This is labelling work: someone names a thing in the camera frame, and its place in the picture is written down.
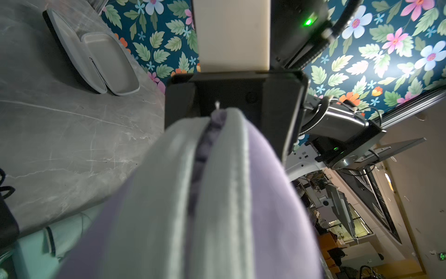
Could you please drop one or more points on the black folded umbrella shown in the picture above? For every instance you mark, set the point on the black folded umbrella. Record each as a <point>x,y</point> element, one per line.
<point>9,227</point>

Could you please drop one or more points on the open beige case far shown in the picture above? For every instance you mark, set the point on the open beige case far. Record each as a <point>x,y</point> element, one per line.
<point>98,58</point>

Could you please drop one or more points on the mint green folded umbrella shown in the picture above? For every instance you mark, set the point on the mint green folded umbrella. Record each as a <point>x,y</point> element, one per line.
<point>40,254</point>

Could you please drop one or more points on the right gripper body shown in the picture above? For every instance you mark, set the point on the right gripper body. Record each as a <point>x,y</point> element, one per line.
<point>271,100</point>

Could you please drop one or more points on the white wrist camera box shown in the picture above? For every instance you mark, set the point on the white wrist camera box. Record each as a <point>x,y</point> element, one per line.
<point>233,35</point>

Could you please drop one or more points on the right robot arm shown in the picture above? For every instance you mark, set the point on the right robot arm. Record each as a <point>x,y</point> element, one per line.
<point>299,32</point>

